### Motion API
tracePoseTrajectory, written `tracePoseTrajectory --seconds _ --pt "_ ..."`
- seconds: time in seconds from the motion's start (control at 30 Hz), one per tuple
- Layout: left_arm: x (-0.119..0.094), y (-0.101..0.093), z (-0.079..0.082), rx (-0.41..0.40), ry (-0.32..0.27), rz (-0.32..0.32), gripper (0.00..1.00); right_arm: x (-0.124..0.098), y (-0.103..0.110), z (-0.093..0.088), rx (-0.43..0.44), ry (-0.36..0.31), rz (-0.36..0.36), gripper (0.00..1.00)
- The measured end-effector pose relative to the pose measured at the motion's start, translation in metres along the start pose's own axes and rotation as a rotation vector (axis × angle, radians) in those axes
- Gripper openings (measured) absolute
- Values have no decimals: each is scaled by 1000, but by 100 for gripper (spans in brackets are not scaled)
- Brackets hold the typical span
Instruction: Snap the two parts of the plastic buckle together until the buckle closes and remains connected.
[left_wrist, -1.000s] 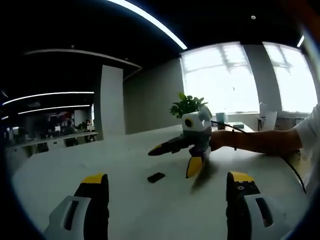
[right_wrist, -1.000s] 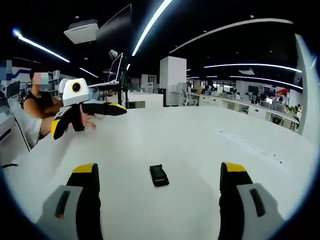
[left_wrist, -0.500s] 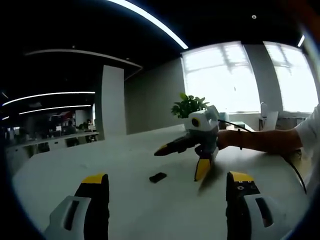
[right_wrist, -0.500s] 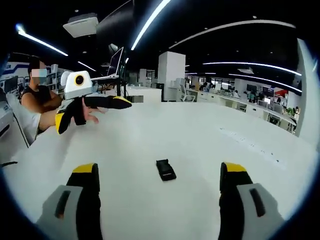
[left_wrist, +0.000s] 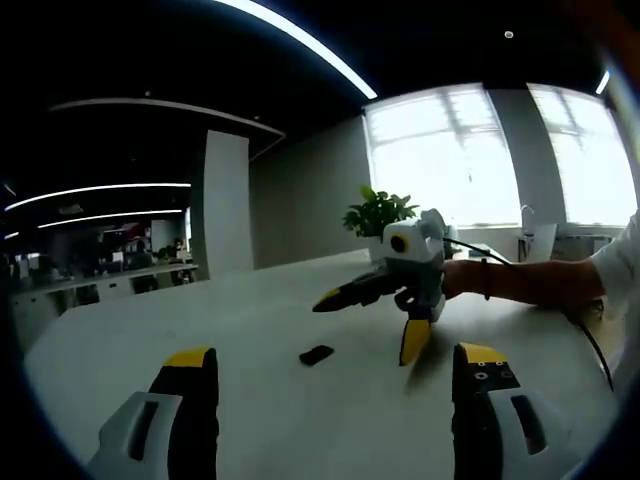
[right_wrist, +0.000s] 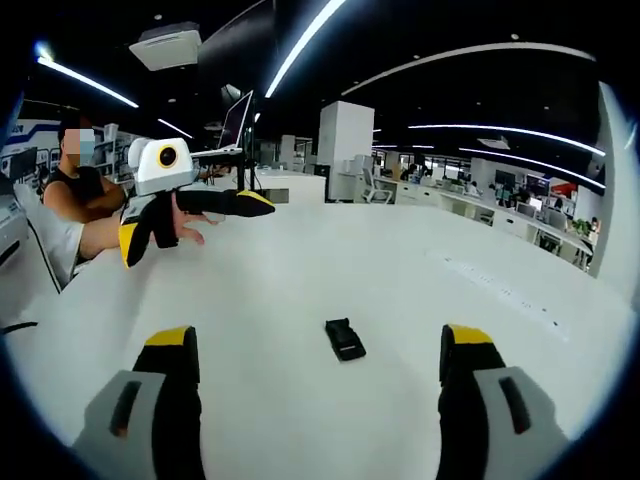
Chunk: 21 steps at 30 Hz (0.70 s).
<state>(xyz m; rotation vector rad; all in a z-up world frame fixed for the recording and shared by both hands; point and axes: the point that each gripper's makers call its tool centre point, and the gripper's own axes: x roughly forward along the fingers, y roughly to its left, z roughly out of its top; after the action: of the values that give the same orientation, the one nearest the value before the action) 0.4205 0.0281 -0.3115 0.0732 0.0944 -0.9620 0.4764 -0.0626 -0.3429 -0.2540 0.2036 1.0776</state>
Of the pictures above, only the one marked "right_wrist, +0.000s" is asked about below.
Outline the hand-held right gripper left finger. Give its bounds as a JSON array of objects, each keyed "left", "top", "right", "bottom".
[{"left": 71, "top": 324, "right": 205, "bottom": 480}]

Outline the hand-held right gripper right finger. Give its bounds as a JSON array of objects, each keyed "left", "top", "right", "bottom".
[{"left": 437, "top": 323, "right": 572, "bottom": 480}]

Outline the black plastic buckle socket part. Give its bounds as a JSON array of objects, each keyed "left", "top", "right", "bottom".
[{"left": 328, "top": 330, "right": 368, "bottom": 365}]

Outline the person's left hand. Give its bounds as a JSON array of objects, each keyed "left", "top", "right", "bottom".
[{"left": 176, "top": 211, "right": 225, "bottom": 246}]

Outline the open silver laptop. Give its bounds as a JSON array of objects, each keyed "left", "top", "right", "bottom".
[{"left": 191, "top": 89, "right": 255, "bottom": 157}]

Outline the long white ceiling light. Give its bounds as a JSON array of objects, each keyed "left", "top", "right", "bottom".
[
  {"left": 263, "top": 0, "right": 347, "bottom": 100},
  {"left": 458, "top": 146, "right": 607, "bottom": 191},
  {"left": 407, "top": 123, "right": 607, "bottom": 158},
  {"left": 36, "top": 54, "right": 140, "bottom": 110}
]

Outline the white ceiling air conditioner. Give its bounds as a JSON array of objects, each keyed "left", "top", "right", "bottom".
[{"left": 128, "top": 21, "right": 203, "bottom": 72}]

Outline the white office chair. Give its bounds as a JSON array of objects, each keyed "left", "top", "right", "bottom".
[{"left": 360, "top": 167, "right": 399, "bottom": 205}]

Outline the row of white office desks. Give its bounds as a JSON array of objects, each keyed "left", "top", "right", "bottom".
[{"left": 372, "top": 174, "right": 599, "bottom": 274}]

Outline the black cable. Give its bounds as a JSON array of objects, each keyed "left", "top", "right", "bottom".
[{"left": 0, "top": 319, "right": 39, "bottom": 335}]

